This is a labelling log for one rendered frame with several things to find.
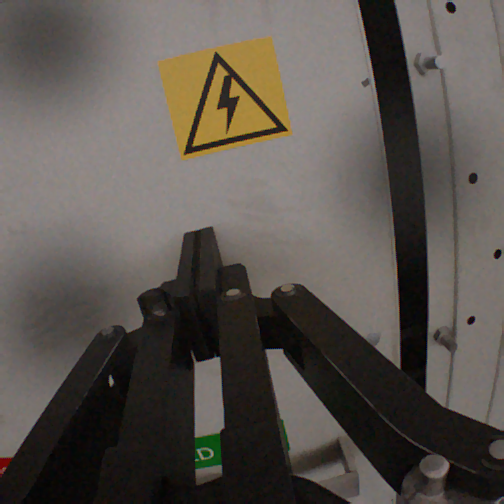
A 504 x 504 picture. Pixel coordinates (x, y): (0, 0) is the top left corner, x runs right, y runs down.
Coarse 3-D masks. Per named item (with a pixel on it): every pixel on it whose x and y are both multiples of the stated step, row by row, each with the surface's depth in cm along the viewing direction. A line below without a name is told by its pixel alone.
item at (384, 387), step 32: (288, 288) 13; (288, 320) 12; (320, 320) 12; (288, 352) 14; (320, 352) 10; (352, 352) 10; (320, 384) 11; (352, 384) 9; (384, 384) 9; (416, 384) 8; (352, 416) 9; (384, 416) 8; (416, 416) 8; (448, 416) 7; (384, 448) 8; (416, 448) 7; (448, 448) 7; (480, 448) 6; (448, 480) 6; (480, 480) 6
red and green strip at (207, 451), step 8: (200, 440) 26; (208, 440) 26; (216, 440) 26; (200, 448) 26; (208, 448) 27; (216, 448) 27; (288, 448) 27; (200, 456) 27; (208, 456) 27; (216, 456) 27; (0, 464) 26; (200, 464) 27; (208, 464) 27; (216, 464) 27; (0, 472) 26
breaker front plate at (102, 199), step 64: (64, 0) 16; (128, 0) 16; (192, 0) 17; (256, 0) 17; (320, 0) 17; (0, 64) 16; (64, 64) 17; (128, 64) 17; (320, 64) 18; (0, 128) 18; (64, 128) 18; (128, 128) 19; (320, 128) 20; (0, 192) 19; (64, 192) 19; (128, 192) 20; (192, 192) 20; (256, 192) 20; (320, 192) 21; (384, 192) 21; (0, 256) 20; (64, 256) 20; (128, 256) 21; (256, 256) 22; (320, 256) 22; (384, 256) 23; (0, 320) 21; (64, 320) 22; (128, 320) 22; (384, 320) 24; (0, 384) 23; (0, 448) 25; (320, 448) 28
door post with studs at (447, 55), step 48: (432, 0) 19; (480, 0) 19; (432, 48) 21; (480, 48) 21; (432, 96) 22; (480, 96) 22; (432, 144) 23; (480, 144) 23; (432, 192) 24; (480, 192) 24; (432, 240) 25; (480, 240) 25; (432, 288) 27; (480, 288) 27; (432, 336) 28; (480, 336) 29; (432, 384) 30; (480, 384) 31
